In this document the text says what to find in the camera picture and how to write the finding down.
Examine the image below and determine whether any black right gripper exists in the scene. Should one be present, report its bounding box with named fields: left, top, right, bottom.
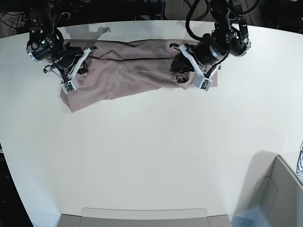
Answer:
left=52, top=42, right=84, bottom=76

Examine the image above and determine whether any mauve pink T-shirt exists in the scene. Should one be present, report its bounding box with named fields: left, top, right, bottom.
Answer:
left=59, top=39, right=219, bottom=114

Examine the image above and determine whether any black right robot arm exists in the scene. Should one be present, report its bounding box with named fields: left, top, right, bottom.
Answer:
left=26, top=0, right=84, bottom=80

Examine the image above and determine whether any blue striped cloth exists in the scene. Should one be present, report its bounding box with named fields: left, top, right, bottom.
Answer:
left=296, top=143, right=303, bottom=182

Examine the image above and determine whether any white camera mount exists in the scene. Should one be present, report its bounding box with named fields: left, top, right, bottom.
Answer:
left=169, top=43, right=213, bottom=91
left=43, top=46, right=98, bottom=94

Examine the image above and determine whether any grey cardboard box right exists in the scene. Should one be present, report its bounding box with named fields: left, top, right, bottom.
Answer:
left=246, top=156, right=303, bottom=227

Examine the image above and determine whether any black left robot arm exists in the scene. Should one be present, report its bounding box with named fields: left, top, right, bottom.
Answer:
left=184, top=0, right=250, bottom=79

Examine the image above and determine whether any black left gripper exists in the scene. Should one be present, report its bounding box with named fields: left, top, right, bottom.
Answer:
left=184, top=33, right=231, bottom=78

